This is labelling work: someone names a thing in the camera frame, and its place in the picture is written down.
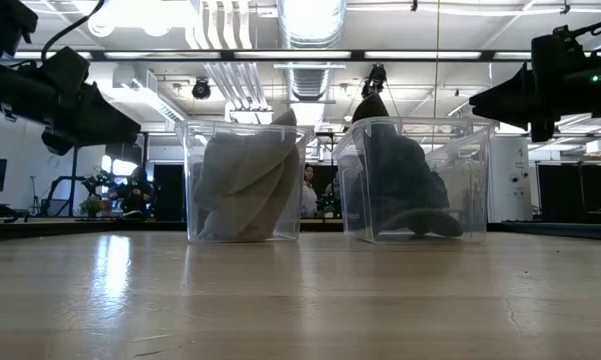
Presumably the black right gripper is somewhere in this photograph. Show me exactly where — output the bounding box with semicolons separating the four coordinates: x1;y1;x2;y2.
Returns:
468;59;601;144

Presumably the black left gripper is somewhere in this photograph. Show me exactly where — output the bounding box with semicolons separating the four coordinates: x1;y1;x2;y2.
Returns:
0;67;142;157

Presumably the black cap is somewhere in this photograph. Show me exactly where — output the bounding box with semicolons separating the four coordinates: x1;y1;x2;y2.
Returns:
372;137;465;239
350;93;434;214

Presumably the beige cap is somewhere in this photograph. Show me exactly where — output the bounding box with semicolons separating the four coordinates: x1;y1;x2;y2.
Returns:
192;130;291;214
198;108;303;243

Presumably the black background robot station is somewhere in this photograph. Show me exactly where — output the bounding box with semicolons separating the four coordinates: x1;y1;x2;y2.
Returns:
44;172;112;219

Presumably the white cylindrical tank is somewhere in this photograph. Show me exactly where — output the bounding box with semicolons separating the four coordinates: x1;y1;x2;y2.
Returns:
489;135;534;224

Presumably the small green potted plant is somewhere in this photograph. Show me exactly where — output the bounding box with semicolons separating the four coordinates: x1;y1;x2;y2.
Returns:
79;195;104;219

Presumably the person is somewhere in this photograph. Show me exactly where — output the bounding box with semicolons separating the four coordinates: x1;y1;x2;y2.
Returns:
301;162;320;219
112;166;155;220
323;175;342;202

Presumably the black partition panel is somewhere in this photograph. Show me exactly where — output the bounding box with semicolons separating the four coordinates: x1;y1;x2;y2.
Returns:
537;164;589;224

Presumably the clear plastic container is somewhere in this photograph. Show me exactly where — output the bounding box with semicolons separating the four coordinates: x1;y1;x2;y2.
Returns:
332;115;499;245
174;118;315;245

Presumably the black ceiling spotlight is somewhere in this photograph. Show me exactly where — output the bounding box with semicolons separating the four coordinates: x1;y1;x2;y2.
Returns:
191;77;212;101

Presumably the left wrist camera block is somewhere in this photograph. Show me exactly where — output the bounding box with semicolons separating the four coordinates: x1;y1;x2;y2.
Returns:
40;46;92;94

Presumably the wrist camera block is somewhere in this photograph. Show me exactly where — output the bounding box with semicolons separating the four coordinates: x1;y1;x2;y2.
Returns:
40;46;92;94
529;24;582;76

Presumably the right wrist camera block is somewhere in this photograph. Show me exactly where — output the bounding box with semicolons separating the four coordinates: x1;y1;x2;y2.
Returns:
529;24;582;76

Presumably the black left wrist camera cable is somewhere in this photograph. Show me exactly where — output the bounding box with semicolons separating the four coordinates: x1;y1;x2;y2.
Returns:
40;0;106;64

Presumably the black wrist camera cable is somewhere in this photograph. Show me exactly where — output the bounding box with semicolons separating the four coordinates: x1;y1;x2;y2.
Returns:
569;18;601;40
40;0;106;64

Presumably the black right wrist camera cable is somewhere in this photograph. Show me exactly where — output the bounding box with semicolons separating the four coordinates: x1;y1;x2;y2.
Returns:
569;18;601;40

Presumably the black overhead camera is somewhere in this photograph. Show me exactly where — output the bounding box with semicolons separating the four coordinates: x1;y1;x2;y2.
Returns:
360;63;389;100

